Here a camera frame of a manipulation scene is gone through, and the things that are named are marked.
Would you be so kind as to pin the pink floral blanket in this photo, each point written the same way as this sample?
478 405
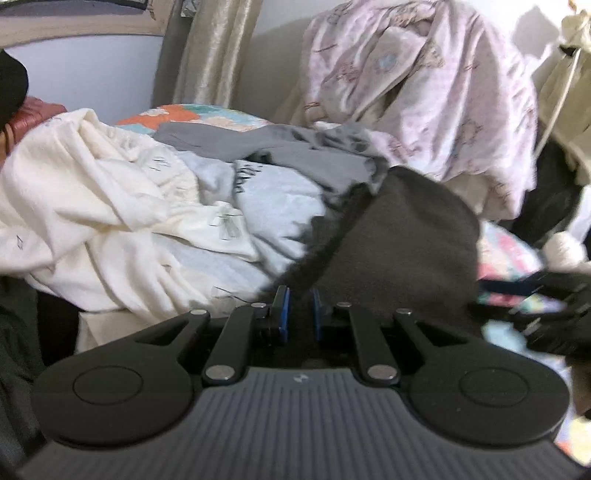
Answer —
437 89

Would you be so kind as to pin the beige hanging garment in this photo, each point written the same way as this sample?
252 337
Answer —
564 100

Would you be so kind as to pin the floral quilted bedspread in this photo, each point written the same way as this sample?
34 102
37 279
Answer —
501 255

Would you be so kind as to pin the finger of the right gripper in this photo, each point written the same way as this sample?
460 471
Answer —
503 313
512 286

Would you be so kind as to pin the cream white printed garment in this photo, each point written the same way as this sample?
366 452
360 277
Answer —
115 223

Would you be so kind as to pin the light blue sweatshirt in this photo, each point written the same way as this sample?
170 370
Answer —
277 205

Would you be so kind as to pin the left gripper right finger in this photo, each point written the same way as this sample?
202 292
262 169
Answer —
353 335

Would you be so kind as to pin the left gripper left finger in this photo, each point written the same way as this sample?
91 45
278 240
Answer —
227 362

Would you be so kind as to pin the dark brown knit sweater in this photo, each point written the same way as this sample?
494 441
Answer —
412 245

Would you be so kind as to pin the black garment on pillow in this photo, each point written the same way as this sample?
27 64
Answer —
14 84

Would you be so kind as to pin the red pillow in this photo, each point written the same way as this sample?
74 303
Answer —
31 114

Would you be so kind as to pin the grey t-shirt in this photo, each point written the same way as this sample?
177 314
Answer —
338 159

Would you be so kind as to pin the beige satin curtain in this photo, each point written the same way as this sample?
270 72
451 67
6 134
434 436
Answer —
215 50

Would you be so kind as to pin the dark grey-green garment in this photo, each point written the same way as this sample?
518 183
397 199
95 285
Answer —
37 330

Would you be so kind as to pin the grey window frame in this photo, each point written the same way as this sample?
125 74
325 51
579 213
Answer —
96 54

